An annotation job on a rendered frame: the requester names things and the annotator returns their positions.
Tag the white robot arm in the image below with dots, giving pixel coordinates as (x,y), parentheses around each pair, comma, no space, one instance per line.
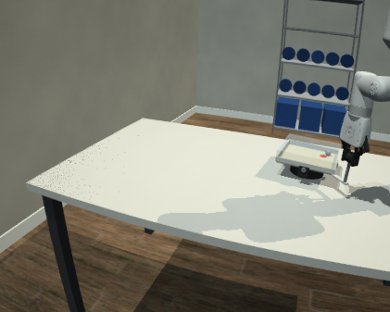
(364,85)

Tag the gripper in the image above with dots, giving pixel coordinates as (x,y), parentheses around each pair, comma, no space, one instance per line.
(355,131)

